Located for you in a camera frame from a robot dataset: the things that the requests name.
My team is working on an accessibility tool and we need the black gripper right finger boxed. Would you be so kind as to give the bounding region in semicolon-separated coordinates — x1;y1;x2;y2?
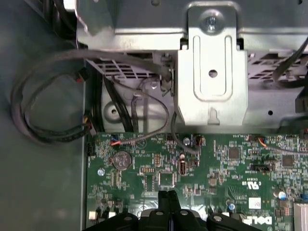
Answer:
168;190;251;231

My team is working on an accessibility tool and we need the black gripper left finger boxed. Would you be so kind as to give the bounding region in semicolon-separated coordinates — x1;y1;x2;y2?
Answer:
81;190;171;231

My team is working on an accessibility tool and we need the green motherboard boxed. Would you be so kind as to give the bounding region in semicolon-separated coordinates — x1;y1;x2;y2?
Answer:
85;131;308;231

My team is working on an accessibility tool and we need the coin cell battery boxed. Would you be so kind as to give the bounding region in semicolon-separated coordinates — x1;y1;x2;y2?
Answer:
112;150;133;171

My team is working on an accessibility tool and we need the silver finned heatsink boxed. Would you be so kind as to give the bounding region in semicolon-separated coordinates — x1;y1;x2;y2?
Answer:
292;201;308;231

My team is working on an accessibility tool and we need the black open PC case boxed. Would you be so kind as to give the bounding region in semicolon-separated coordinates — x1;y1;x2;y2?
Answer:
0;0;89;231

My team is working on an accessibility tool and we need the metal drive cage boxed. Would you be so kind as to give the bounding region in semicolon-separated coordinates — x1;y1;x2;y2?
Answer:
77;0;308;132

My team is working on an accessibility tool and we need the thin grey wire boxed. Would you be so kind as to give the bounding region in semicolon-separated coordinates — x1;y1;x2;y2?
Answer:
169;112;201;154

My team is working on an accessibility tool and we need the black flat cable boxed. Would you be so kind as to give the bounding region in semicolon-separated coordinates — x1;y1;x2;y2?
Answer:
92;72;133;132

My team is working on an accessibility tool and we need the braided grey wire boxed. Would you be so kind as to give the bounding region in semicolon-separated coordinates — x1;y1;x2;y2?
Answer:
110;89;170;147

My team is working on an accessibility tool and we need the silver metal bracket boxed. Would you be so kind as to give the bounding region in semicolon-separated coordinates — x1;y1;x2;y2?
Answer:
173;2;249;127

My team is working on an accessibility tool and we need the dark sleeved cable loop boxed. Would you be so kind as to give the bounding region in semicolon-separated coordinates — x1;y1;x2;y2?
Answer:
10;48;175;148

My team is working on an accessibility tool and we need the black cable bundle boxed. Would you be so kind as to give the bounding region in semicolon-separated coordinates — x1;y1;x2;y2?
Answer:
52;0;80;42

